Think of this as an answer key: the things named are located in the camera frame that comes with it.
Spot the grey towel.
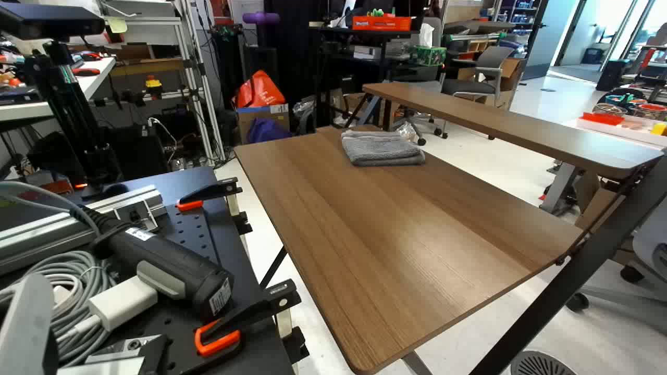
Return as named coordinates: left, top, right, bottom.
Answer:
left=341, top=129, right=426, bottom=167

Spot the purple bag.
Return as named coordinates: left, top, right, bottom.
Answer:
left=246, top=117, right=292, bottom=145

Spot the cardboard box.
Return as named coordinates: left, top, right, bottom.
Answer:
left=236, top=104, right=291, bottom=145

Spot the orange bag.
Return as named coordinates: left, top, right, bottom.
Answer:
left=232, top=70, right=287, bottom=109

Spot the black and orange clamp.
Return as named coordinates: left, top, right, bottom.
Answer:
left=194, top=279, right=311, bottom=366
left=176, top=177, right=254, bottom=235

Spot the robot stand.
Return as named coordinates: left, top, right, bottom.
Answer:
left=0, top=166, right=311, bottom=375

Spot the black desk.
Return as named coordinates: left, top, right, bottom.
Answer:
left=312, top=25, right=421, bottom=129

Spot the green box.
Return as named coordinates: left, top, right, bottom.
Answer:
left=410, top=45, right=448, bottom=67

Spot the orange tray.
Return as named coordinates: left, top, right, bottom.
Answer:
left=352, top=15, right=413, bottom=31

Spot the black handheld grip device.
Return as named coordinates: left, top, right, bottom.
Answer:
left=70, top=205, right=236, bottom=321

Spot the purple foam roller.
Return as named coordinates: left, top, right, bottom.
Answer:
left=242, top=11, right=281, bottom=26

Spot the white metal shelf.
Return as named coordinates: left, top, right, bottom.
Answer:
left=98, top=0, right=227, bottom=168

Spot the white power adapter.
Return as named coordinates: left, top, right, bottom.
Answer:
left=87, top=276, right=159, bottom=332

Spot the white table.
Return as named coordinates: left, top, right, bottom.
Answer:
left=0, top=56, right=117, bottom=123

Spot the round grey fan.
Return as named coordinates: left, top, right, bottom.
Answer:
left=509, top=349, right=579, bottom=375

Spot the red tray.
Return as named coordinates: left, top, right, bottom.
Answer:
left=582, top=111, right=625, bottom=127

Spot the black bin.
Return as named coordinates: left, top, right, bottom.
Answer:
left=595, top=58, right=633, bottom=93

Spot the light grey office chair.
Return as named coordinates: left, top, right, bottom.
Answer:
left=565, top=208, right=667, bottom=335

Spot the grey metal plate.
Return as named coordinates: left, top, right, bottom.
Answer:
left=0, top=274, right=59, bottom=375

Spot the silver metal bracket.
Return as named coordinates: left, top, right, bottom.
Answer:
left=56, top=333, right=168, bottom=375

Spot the coil of grey cable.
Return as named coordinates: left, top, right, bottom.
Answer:
left=0, top=251, right=119, bottom=368

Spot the camera on tripod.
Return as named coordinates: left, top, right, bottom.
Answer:
left=0, top=3, right=123, bottom=199

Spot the aluminium rail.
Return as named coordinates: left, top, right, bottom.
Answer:
left=0, top=184, right=168, bottom=275

